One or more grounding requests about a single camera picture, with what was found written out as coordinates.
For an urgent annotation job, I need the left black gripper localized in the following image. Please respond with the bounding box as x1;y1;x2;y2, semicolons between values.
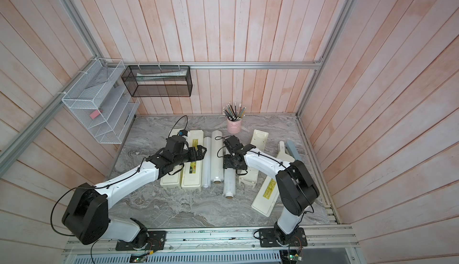
173;145;208;166

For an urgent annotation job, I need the thick plastic wrap roll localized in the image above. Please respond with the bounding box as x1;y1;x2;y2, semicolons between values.
210;130;224;183

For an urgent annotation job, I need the cream dispenser lid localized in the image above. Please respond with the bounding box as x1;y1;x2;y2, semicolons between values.
251;141;295;217

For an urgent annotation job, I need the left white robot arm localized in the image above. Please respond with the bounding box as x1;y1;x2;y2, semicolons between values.
62;135;207;250

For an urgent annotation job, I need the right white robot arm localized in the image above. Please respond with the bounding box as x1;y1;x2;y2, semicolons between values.
223;136;320;247

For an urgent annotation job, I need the thin plastic wrap roll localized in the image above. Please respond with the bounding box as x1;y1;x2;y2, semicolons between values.
202;137;212;188

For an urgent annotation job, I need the cream dispenser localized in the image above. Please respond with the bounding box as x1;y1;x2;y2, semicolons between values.
181;130;204;191
159;128;187;189

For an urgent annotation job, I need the pink pencil cup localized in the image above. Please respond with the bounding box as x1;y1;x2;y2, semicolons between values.
227;118;242;135

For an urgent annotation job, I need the far left cream dispenser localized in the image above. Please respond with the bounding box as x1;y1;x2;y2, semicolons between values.
159;128;187;189

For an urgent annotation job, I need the bundle of pencils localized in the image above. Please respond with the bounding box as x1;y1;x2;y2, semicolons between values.
222;103;246;122

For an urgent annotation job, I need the blue stapler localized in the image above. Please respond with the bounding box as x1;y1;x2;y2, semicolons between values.
286;140;302;161

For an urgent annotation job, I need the pink eraser block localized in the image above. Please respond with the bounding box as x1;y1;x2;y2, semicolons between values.
89;110;101;119

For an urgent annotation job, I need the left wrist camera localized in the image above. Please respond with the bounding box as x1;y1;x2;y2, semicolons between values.
178;129;188;137

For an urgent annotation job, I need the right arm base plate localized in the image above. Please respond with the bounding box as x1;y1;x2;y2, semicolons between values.
254;227;308;248

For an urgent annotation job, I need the black wire basket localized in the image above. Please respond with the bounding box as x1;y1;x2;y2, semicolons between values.
121;65;193;97

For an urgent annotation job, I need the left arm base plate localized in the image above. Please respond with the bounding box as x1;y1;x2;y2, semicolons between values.
115;231;167;252

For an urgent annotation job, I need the white wire shelf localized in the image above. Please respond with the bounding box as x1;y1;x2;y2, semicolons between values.
62;59;140;145

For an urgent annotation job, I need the aluminium front rail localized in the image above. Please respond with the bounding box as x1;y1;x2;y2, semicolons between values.
63;225;360;255

